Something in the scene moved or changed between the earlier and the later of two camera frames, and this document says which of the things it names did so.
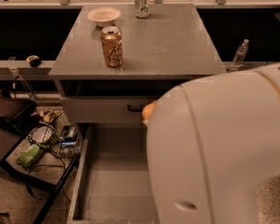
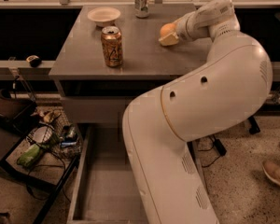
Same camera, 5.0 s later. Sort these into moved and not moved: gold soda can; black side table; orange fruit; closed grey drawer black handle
Moved: orange fruit
Not moved: closed grey drawer black handle; gold soda can; black side table
